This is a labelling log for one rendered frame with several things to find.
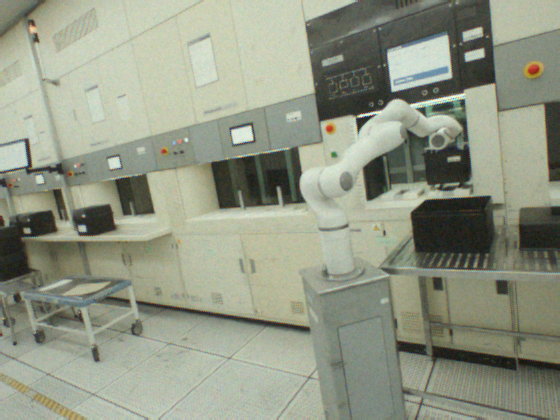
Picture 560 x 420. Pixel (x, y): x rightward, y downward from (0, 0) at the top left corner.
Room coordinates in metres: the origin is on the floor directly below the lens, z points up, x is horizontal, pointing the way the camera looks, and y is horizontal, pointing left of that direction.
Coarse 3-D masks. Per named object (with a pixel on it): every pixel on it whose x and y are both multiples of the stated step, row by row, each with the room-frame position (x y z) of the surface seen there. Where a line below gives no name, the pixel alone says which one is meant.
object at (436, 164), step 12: (456, 144) 1.99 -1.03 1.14; (468, 144) 1.96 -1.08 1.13; (432, 156) 1.98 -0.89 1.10; (444, 156) 1.95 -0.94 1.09; (456, 156) 1.92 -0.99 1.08; (468, 156) 1.96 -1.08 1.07; (432, 168) 1.99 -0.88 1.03; (444, 168) 1.96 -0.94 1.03; (456, 168) 1.93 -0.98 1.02; (468, 168) 1.92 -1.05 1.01; (432, 180) 2.00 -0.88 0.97; (444, 180) 1.97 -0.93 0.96; (456, 180) 1.93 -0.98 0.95; (468, 180) 1.90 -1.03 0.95
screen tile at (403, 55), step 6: (414, 48) 1.81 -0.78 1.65; (396, 54) 1.86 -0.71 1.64; (402, 54) 1.84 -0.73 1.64; (408, 54) 1.83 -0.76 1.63; (414, 54) 1.81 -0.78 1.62; (390, 60) 1.88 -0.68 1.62; (396, 60) 1.86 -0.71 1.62; (402, 60) 1.85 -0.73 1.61; (414, 60) 1.81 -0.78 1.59; (402, 66) 1.85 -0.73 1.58; (408, 66) 1.83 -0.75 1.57; (414, 66) 1.82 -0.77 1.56; (396, 72) 1.87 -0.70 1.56; (402, 72) 1.85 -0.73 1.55; (408, 72) 1.83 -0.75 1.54
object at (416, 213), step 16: (416, 208) 1.53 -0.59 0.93; (432, 208) 1.66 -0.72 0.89; (448, 208) 1.61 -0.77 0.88; (464, 208) 1.58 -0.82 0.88; (480, 208) 1.54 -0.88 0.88; (416, 224) 1.44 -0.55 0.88; (432, 224) 1.40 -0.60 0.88; (448, 224) 1.37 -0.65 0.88; (464, 224) 1.34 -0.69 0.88; (480, 224) 1.30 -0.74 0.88; (416, 240) 1.45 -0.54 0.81; (432, 240) 1.41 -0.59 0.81; (448, 240) 1.37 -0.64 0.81; (464, 240) 1.34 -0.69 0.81; (480, 240) 1.31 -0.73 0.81
